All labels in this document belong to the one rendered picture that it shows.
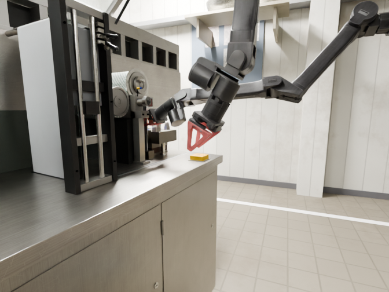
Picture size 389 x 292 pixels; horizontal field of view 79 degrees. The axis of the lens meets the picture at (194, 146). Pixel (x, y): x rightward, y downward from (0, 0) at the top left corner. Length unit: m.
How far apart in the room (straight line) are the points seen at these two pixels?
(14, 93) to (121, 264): 0.78
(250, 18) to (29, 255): 0.65
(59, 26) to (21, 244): 0.52
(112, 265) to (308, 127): 2.91
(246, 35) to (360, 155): 3.22
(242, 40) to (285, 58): 3.01
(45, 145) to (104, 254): 0.48
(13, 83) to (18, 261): 0.78
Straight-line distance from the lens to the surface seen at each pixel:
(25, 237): 0.59
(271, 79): 0.95
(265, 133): 3.56
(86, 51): 0.83
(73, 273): 0.68
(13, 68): 1.19
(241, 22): 0.60
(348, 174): 3.72
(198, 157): 1.11
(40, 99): 1.01
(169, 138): 1.25
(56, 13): 0.79
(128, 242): 0.78
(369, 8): 1.13
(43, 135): 1.02
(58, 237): 0.58
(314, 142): 3.33
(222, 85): 0.58
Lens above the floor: 1.15
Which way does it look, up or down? 9 degrees down
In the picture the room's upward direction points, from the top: straight up
